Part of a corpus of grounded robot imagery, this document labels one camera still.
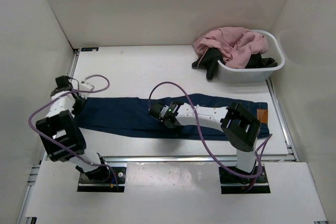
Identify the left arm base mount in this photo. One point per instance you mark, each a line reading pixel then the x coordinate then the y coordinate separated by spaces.
pixel 103 180

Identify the pink garment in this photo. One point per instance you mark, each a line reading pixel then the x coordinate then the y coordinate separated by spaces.
pixel 236 45

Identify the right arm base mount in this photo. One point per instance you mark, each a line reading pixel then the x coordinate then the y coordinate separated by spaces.
pixel 231 184

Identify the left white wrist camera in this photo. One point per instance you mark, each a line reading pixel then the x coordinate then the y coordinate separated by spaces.
pixel 85 86

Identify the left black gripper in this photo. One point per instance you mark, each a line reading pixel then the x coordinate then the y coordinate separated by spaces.
pixel 77 112

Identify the white plastic basket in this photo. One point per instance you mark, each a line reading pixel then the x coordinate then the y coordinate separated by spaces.
pixel 230 75

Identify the black garment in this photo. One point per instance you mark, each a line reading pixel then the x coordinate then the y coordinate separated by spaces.
pixel 212 55

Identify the aluminium rail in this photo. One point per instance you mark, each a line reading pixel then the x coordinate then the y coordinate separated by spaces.
pixel 116 159

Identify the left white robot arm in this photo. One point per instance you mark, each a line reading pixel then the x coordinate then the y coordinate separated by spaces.
pixel 60 134

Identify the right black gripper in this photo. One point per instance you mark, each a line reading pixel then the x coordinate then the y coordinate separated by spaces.
pixel 164 121

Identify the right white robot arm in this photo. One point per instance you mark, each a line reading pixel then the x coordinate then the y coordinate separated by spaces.
pixel 239 126

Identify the small blue label sticker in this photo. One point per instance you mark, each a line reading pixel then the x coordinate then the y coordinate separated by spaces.
pixel 89 49

